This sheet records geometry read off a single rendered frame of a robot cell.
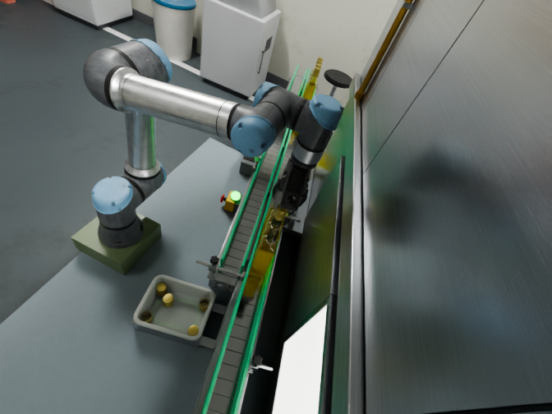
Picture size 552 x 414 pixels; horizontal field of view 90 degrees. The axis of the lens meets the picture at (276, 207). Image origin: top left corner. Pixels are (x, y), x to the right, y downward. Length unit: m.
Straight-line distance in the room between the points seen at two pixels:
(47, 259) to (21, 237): 0.23
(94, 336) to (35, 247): 1.24
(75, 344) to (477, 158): 1.12
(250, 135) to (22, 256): 1.93
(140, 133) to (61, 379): 0.75
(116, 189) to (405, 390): 0.91
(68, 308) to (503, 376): 1.13
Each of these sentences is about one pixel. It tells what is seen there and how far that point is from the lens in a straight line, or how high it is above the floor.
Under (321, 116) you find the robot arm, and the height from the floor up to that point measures 1.52.
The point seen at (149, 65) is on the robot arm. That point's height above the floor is 1.44.
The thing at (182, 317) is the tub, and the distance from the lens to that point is 1.09.
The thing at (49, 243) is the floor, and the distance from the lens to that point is 2.27.
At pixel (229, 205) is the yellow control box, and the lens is 1.31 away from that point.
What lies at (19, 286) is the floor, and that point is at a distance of 2.18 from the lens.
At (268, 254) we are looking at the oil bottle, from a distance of 0.89.
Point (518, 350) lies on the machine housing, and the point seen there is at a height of 1.63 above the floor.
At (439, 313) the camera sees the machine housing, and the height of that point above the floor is 1.56.
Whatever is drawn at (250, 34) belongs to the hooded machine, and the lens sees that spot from 3.36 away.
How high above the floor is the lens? 1.81
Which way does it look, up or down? 48 degrees down
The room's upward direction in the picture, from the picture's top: 22 degrees clockwise
